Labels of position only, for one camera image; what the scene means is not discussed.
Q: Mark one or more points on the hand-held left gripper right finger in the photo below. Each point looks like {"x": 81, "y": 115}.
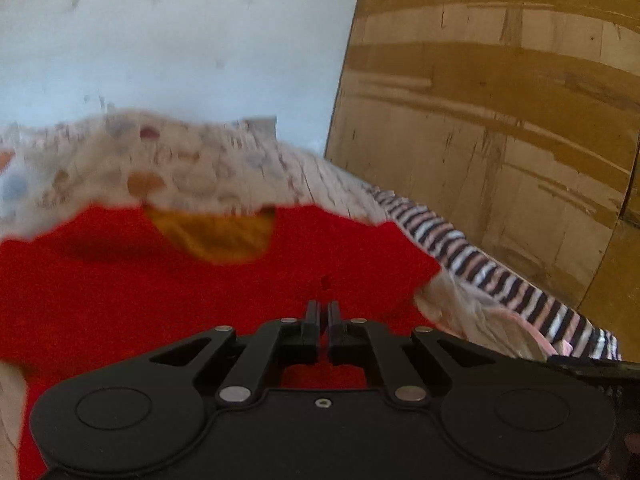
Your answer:
{"x": 334, "y": 322}

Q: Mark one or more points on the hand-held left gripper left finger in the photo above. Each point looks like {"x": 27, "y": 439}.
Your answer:
{"x": 312, "y": 321}

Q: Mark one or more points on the red knitted sweater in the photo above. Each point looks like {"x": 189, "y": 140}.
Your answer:
{"x": 125, "y": 285}

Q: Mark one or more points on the pink printed sheet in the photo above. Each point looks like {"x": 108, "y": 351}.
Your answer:
{"x": 545, "y": 337}

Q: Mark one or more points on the striped bed cloth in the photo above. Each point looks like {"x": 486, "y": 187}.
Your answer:
{"x": 480, "y": 265}

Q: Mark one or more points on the grey pillow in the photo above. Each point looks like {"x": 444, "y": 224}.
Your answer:
{"x": 261, "y": 127}

